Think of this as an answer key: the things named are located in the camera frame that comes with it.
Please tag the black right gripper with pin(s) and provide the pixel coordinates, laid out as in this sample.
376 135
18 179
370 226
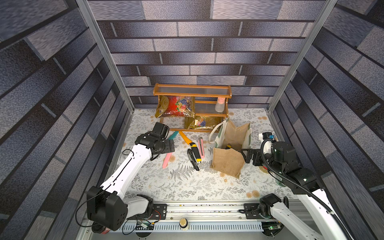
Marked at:
249 155

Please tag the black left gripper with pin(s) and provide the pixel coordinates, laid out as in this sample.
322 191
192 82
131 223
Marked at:
169 148

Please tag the green jute Christmas bag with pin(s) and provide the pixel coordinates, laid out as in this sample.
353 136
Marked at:
231 161

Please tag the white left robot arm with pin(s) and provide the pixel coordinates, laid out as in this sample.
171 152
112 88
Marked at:
105 205

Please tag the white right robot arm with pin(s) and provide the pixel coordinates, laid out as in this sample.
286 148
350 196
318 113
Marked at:
280 160

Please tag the black yellow box cutter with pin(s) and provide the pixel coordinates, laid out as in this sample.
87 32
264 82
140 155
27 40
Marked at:
193 159

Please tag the floral table mat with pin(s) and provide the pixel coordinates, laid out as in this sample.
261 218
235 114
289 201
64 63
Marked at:
180 182

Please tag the pink snap-off cutter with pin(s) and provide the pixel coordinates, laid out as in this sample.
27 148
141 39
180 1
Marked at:
201 147

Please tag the red gold snack bag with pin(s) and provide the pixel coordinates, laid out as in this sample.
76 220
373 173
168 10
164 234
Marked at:
176 106

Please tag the wooden two-tier shelf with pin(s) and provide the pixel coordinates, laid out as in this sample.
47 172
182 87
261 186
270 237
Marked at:
205 101

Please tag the small pink-capped bottle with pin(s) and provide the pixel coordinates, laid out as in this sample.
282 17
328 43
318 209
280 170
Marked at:
220 105

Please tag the black red emergency button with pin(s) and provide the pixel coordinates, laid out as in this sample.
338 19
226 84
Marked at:
99 229

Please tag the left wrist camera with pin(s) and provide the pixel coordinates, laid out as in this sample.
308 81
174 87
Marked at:
161 130

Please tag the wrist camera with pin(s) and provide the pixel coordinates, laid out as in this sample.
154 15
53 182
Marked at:
265 136
161 130

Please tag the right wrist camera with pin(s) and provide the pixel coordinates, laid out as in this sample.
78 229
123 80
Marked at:
265 136

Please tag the orange handled utility knife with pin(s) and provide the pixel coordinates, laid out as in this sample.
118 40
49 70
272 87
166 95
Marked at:
193 146

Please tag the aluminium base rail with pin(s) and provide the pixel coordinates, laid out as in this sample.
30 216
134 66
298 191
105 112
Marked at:
208 220

